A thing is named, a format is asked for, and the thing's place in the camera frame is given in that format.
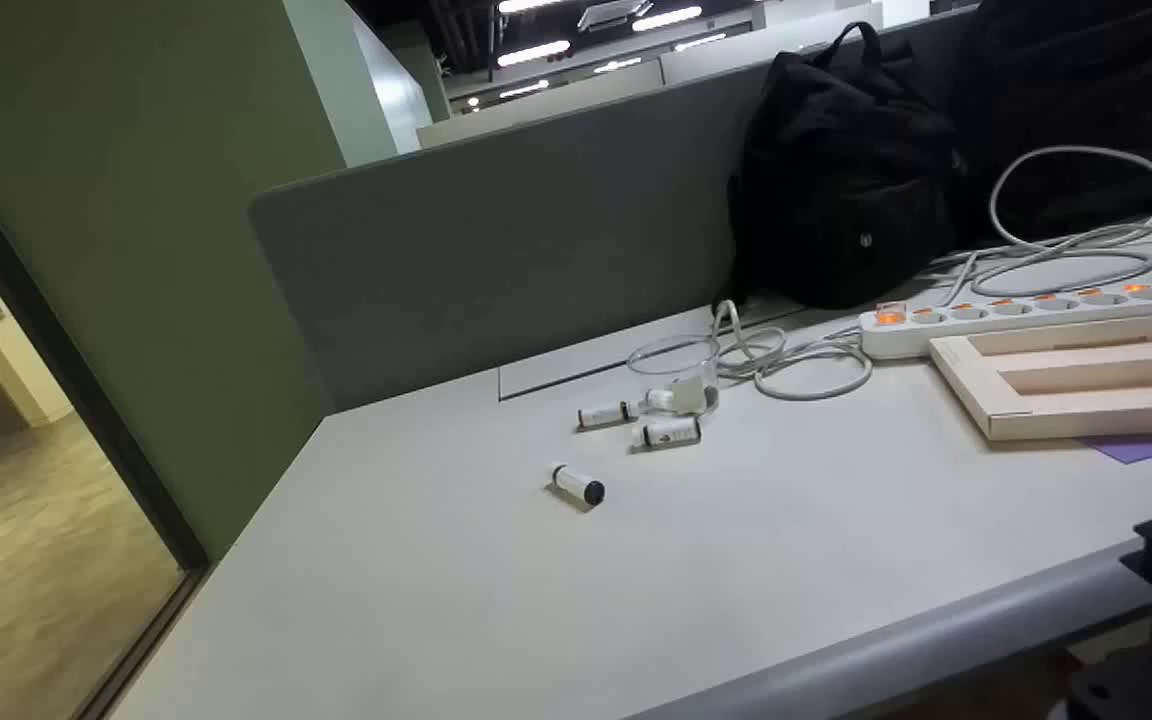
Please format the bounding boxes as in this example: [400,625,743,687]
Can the white cylinder black cap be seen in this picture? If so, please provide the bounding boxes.
[543,460,613,513]
[631,411,707,454]
[570,395,634,434]

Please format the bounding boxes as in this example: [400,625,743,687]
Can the white charger plug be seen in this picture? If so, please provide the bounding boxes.
[644,375,722,420]

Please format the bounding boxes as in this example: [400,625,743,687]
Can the grey desk divider panel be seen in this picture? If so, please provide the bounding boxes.
[247,57,783,417]

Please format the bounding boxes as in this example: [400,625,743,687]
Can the ceiling light strip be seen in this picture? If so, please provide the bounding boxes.
[629,0,707,37]
[492,37,577,71]

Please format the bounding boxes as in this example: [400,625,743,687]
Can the black backpack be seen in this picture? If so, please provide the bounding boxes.
[722,14,964,310]

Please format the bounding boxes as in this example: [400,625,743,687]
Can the white power strip orange switches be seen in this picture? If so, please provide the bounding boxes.
[854,281,1152,365]

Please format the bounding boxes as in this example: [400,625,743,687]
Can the large black fabric bag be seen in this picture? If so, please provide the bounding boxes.
[947,0,1152,246]

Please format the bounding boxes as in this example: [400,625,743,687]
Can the purple paper sheet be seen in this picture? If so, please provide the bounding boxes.
[1089,432,1152,467]

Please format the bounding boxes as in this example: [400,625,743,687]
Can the thin white charger cable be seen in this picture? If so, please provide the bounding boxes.
[623,297,880,405]

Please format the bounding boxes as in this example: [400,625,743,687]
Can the thick white power strip cable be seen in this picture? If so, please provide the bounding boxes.
[933,138,1152,304]

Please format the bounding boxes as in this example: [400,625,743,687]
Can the light wooden frame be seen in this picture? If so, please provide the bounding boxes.
[929,306,1152,446]

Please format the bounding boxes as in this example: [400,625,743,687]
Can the black door frame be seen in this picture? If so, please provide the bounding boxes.
[0,132,213,720]

